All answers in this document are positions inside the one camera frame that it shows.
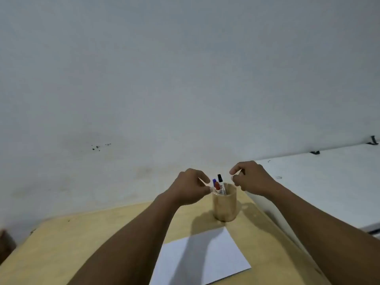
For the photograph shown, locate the wooden pen holder cup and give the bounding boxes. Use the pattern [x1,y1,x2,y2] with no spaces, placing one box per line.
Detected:
[212,183,238,222]

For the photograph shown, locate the black cap marker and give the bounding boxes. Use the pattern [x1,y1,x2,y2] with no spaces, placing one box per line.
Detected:
[217,174,227,196]

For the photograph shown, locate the white side table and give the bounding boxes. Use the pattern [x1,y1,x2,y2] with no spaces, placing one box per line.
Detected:
[245,142,380,253]

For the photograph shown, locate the person's left forearm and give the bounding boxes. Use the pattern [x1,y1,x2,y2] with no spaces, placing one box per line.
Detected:
[66,193,179,285]

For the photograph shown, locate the person's right hand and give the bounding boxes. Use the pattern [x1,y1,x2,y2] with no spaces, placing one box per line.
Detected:
[229,160,279,198]

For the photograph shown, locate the person's right forearm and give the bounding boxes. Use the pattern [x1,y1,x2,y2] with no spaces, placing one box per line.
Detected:
[267,181,380,285]

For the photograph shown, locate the white paper sheet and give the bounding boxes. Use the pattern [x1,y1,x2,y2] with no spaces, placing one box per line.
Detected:
[149,227,252,285]

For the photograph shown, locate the person's left hand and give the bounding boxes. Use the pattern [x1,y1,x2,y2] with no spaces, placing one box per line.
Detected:
[165,168,213,207]

